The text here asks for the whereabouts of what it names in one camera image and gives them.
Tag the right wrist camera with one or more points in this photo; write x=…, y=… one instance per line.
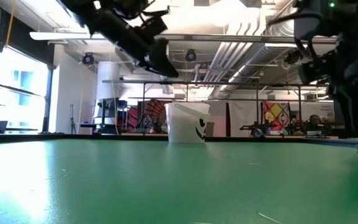
x=317, y=67

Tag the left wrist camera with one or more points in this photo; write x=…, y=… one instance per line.
x=152, y=26

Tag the black ceiling camera cluster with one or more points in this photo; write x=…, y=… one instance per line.
x=292, y=56

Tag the black background robot arm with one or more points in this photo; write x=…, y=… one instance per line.
x=297, y=127
x=255, y=127

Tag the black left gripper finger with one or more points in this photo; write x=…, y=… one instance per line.
x=162, y=57
x=155, y=72

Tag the white curtain panel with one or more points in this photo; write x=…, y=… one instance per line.
x=241, y=115

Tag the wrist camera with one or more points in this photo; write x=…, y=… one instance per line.
x=152, y=26
x=317, y=67

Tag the bright window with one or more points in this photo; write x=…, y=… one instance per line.
x=20, y=93

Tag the red web decoration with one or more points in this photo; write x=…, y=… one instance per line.
x=152, y=113

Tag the black standing desk workstation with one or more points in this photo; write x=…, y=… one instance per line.
x=106, y=107

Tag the black ceiling spotlight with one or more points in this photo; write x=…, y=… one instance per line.
x=190, y=55
x=88, y=59

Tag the white ceiling light bar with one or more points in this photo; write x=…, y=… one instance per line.
x=61, y=35

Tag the white round column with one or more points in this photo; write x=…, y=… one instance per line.
x=107, y=84

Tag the black metal rack frame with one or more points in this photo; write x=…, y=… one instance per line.
x=299, y=109

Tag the green table mat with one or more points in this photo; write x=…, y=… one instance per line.
x=135, y=186

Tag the white ceiling pipes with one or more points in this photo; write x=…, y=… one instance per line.
x=225, y=59

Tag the silver ventilation duct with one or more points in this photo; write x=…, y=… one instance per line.
x=259, y=59

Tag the colourful kite decoration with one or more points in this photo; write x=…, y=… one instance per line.
x=275, y=113

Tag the black tripod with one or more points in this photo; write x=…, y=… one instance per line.
x=72, y=119

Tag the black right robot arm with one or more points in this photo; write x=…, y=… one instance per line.
x=322, y=18

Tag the person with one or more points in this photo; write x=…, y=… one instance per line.
x=315, y=119

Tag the white pumpkin-face bucket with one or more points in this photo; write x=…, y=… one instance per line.
x=182, y=124

